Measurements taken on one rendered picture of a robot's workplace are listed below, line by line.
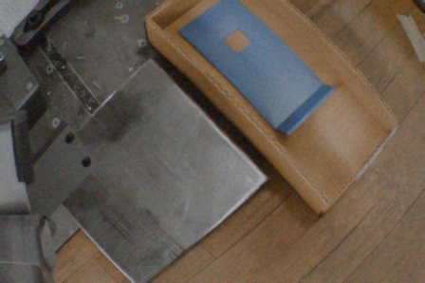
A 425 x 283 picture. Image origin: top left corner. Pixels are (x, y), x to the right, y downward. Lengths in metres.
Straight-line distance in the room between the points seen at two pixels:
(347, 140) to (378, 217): 0.09
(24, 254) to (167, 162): 0.39
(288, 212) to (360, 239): 0.09
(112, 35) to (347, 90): 0.25
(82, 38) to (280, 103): 0.22
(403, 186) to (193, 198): 0.23
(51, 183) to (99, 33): 0.31
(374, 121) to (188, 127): 0.19
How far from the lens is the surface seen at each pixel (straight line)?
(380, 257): 1.08
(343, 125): 1.10
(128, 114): 1.08
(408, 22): 1.16
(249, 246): 1.07
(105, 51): 1.13
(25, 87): 1.04
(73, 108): 1.11
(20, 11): 1.13
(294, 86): 1.10
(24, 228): 0.73
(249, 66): 1.10
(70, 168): 0.87
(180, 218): 1.06
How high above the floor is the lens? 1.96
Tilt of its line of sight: 75 degrees down
